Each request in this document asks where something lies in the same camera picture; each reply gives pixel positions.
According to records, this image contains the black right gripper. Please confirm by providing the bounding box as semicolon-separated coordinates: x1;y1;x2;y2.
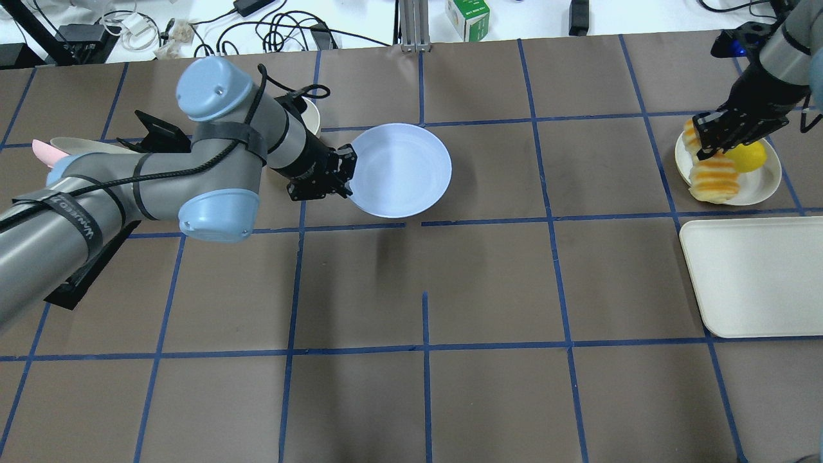
693;64;811;160

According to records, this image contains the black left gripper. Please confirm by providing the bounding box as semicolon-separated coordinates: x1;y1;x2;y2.
286;145;357;201

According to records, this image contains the blue plate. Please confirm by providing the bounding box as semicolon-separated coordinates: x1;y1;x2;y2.
348;123;453;219

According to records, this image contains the striped bread roll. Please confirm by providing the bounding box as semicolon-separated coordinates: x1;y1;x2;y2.
689;152;741;203
682;118;702;158

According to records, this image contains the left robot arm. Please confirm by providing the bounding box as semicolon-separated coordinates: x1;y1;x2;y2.
1;57;357;325

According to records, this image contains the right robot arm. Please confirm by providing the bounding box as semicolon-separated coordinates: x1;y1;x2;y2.
692;1;821;161

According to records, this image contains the white plate with lemon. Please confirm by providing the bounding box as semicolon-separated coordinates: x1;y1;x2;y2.
675;133;782;206

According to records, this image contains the black plate rack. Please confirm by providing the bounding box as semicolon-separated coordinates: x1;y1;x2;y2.
44;109;191;311

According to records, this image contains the cream white plate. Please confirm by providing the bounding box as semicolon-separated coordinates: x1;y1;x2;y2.
50;137;136;155

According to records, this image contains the pink plate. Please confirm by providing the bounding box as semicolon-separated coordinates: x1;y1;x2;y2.
32;140;70;169

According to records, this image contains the yellow lemon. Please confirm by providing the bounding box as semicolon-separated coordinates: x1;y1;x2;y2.
724;141;769;173

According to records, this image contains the cream ceramic bowl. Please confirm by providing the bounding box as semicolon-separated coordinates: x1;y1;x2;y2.
299;96;321;136

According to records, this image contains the white rectangular tray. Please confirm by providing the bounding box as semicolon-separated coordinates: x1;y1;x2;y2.
679;217;822;339

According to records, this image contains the green white box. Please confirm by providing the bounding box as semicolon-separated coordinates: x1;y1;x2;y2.
445;1;491;43

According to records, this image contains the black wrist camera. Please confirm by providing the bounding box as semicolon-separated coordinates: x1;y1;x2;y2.
710;21;774;59

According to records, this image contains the aluminium frame post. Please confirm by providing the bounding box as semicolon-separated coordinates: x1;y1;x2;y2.
395;1;431;53

